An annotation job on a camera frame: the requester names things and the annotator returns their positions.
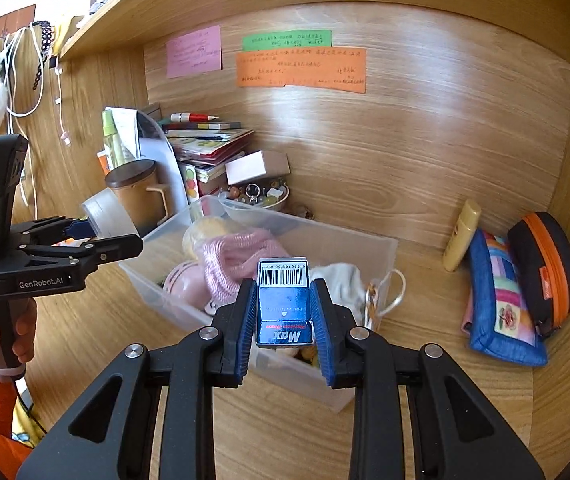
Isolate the black cable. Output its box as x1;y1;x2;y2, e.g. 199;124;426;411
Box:
14;377;48;437

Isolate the person's left hand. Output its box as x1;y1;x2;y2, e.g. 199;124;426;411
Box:
0;297;38;366

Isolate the blue staples box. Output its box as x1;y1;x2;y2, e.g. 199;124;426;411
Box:
255;258;314;350

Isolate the yellow lotion bottle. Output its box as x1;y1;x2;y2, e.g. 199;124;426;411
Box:
441;199;482;272

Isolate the white looped cable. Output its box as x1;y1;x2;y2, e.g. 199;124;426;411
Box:
0;25;40;211

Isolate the white curved book stand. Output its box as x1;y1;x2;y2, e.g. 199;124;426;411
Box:
137;110;190;207

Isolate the orange tube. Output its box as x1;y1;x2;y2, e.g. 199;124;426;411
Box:
96;149;116;177

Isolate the red white pen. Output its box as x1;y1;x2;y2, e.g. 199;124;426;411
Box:
171;112;220;124

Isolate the blue patchwork pouch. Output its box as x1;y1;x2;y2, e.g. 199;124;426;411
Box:
461;229;550;367

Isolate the orange paper note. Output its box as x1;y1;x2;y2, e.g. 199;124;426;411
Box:
236;47;368;95

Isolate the black bead chain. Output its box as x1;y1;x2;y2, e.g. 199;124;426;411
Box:
30;20;56;94

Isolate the stack of books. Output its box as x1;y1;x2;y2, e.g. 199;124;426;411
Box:
165;121;256;184

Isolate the wooden desktop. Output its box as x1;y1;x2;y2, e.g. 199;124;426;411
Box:
12;200;536;480

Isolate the white drawstring pouch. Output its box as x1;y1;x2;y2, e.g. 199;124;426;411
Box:
310;262;406;332

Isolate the pink knitted cloth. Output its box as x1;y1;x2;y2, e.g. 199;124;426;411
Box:
200;227;290;306

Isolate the pink round bottle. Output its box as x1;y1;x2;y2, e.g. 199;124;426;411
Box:
163;261;216;309

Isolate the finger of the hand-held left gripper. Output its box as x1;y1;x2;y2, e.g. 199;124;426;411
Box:
12;216;98;243
17;234;144;273

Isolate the beige plush toy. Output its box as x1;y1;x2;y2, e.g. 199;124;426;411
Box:
183;216;232;262

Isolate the printed cartoon cloth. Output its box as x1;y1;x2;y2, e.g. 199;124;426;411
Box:
12;375;50;448

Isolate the white paper sheet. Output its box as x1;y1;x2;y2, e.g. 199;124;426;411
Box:
105;106;142;161

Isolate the pink sticky note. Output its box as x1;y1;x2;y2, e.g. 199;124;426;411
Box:
166;25;223;80

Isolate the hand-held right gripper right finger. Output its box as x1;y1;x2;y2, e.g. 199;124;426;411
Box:
309;277;546;480

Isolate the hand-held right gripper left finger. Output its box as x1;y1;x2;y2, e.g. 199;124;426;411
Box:
15;277;258;480

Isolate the white charging cable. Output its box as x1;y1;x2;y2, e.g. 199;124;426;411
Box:
54;67;73;147

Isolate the brown mug with lid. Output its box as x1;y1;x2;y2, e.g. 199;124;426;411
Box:
105;159;172;233

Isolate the bowl of beads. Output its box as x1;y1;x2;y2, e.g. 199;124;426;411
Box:
217;182;290;214

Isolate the clear plastic storage box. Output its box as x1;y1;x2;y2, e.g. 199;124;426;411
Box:
119;195;398;413

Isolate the green bottle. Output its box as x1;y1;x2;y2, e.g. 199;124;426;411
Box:
101;109;120;168

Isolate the green sticky note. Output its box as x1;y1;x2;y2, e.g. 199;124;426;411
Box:
242;30;333;53

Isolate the white cardboard box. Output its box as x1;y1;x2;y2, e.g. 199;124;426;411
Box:
225;150;290;186

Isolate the translucent tape roll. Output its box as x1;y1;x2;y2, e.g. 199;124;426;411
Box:
81;187;140;242

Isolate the black orange zip case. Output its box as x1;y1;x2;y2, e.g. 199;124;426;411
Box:
507;211;570;339

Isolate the colourful dotted box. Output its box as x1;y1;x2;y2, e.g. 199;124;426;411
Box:
180;162;200;204

